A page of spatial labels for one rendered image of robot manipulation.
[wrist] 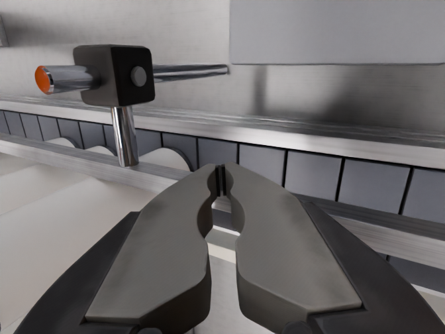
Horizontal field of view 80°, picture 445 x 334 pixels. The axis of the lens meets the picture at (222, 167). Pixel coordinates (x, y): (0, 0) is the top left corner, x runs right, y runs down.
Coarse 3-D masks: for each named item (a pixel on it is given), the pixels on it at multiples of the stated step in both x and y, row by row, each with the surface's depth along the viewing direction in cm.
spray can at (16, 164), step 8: (64, 144) 30; (72, 144) 30; (0, 152) 26; (0, 160) 25; (8, 160) 25; (16, 160) 25; (24, 160) 26; (32, 160) 26; (0, 168) 24; (8, 168) 25; (16, 168) 25; (24, 168) 26
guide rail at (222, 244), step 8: (216, 232) 23; (224, 232) 23; (208, 240) 22; (216, 240) 22; (224, 240) 22; (232, 240) 22; (216, 248) 21; (224, 248) 21; (232, 248) 21; (216, 256) 21; (224, 256) 21; (232, 256) 21; (424, 296) 16; (432, 296) 16; (432, 304) 16; (440, 304) 16; (440, 312) 15
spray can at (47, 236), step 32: (160, 160) 22; (64, 192) 16; (96, 192) 17; (128, 192) 18; (0, 224) 13; (32, 224) 13; (64, 224) 14; (96, 224) 16; (0, 256) 12; (32, 256) 13; (64, 256) 14; (0, 288) 11; (32, 288) 13; (0, 320) 12
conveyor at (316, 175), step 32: (0, 128) 38; (32, 128) 34; (64, 128) 31; (96, 128) 28; (192, 160) 24; (224, 160) 22; (256, 160) 21; (288, 160) 20; (320, 160) 18; (352, 160) 18; (320, 192) 19; (352, 192) 18; (384, 192) 17; (416, 192) 16; (224, 224) 24; (384, 256) 19
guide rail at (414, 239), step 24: (0, 144) 22; (24, 144) 20; (48, 144) 20; (72, 168) 18; (96, 168) 17; (120, 168) 16; (144, 168) 16; (168, 168) 16; (336, 216) 11; (360, 216) 11; (384, 216) 11; (384, 240) 10; (408, 240) 10; (432, 240) 9; (432, 264) 10
